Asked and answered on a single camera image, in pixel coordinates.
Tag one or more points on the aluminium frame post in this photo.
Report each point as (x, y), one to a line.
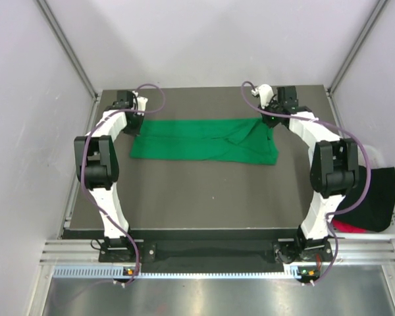
(63, 41)
(361, 38)

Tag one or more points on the black t shirt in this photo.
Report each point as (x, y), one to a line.
(375, 211)

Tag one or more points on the aluminium left frame post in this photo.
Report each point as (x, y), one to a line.
(63, 41)

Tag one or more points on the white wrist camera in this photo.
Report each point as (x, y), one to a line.
(265, 94)
(139, 103)

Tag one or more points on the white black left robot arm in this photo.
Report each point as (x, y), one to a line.
(97, 170)

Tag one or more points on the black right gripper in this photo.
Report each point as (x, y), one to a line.
(270, 124)

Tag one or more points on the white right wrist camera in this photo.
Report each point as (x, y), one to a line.
(265, 94)

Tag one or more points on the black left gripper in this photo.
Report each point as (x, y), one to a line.
(134, 131)

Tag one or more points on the red t shirt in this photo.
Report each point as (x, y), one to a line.
(347, 228)

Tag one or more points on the green t shirt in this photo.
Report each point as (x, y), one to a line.
(243, 140)

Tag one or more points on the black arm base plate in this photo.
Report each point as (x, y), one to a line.
(272, 251)

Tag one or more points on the aluminium right frame post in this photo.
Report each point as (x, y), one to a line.
(361, 38)

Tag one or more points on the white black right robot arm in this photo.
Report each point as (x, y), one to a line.
(333, 173)

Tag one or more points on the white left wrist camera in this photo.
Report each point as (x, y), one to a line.
(139, 103)

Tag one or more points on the white plastic laundry basket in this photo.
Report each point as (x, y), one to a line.
(376, 162)

